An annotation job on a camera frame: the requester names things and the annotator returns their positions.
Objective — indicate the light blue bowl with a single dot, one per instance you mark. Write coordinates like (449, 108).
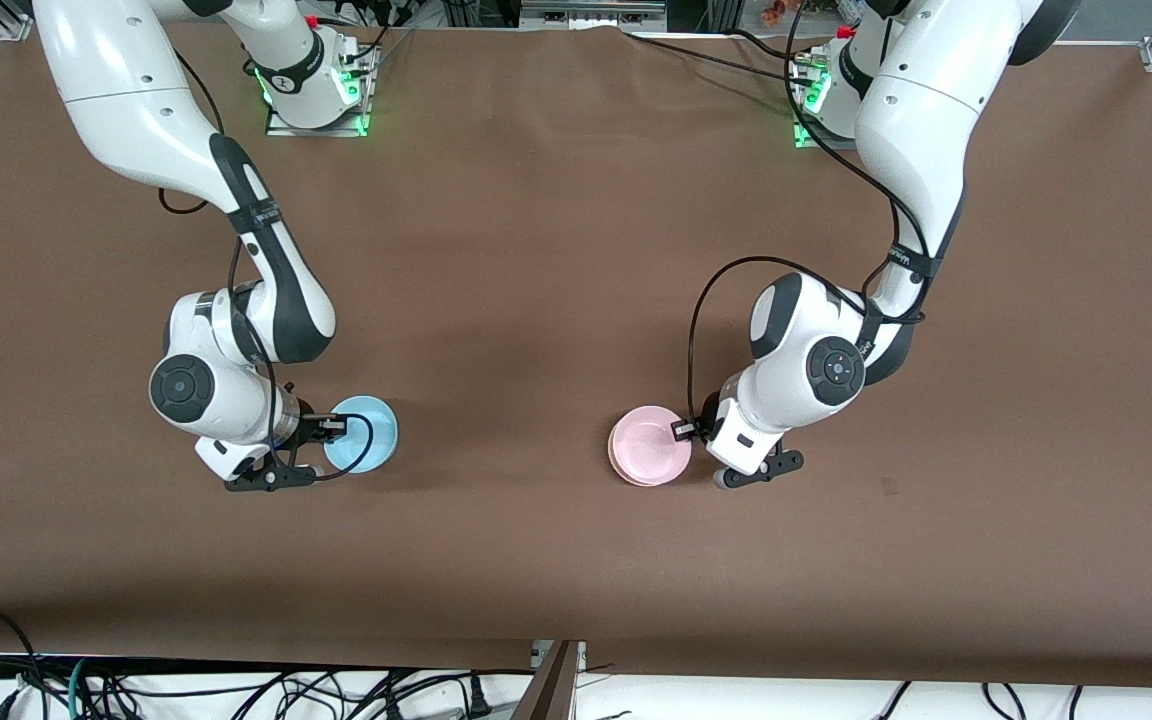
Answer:
(354, 448)

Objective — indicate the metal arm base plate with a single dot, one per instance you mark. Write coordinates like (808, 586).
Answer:
(286, 130)
(814, 140)

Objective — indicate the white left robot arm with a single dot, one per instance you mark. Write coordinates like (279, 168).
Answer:
(916, 120)

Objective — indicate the orange toy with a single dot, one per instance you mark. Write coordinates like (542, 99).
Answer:
(776, 10)

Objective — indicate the pink bowl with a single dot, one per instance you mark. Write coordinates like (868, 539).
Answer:
(648, 448)

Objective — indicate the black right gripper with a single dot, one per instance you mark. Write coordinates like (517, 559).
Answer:
(308, 425)

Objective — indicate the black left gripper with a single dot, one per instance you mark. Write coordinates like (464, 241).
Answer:
(707, 427)

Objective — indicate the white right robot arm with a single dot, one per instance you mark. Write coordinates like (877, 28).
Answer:
(116, 100)

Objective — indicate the aluminium frame post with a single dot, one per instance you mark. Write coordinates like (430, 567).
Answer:
(556, 690)

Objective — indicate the brown table cover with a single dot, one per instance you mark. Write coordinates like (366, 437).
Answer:
(536, 300)

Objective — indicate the aluminium frame rail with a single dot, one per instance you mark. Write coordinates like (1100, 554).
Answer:
(591, 12)

